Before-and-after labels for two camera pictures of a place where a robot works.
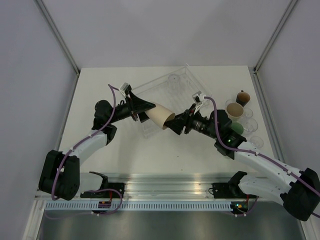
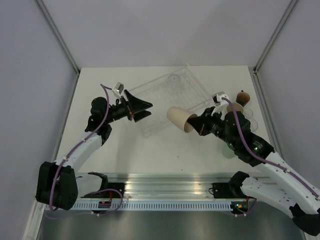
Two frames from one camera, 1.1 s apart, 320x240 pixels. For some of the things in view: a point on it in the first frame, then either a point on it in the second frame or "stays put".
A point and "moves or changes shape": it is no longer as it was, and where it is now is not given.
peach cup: (159, 114) moves or changes shape
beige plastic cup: (234, 111) stays put
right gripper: (187, 117) to (200, 123)
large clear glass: (250, 124) stays put
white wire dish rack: (171, 92) stays put
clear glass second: (248, 112) stays put
